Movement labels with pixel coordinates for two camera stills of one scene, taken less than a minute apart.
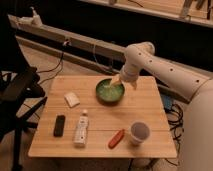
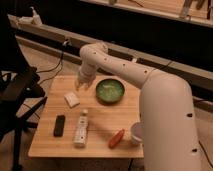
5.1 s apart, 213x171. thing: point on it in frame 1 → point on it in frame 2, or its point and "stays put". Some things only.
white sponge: [71, 99] stays put
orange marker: [116, 139] stays put
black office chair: [21, 93] stays put
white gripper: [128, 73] → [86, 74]
